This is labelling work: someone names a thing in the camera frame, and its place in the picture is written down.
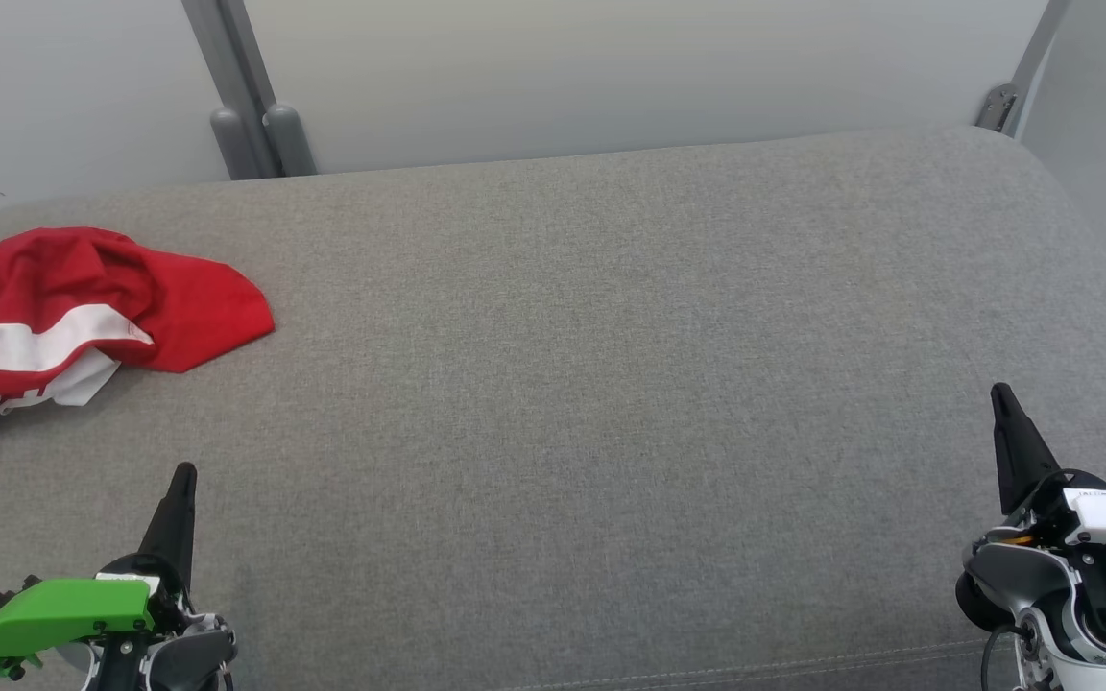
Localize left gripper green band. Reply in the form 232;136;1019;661
0;463;199;691

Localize grey frame post with round feet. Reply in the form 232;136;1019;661
180;0;319;181

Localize red shorts with white stripe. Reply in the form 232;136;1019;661
0;226;277;428

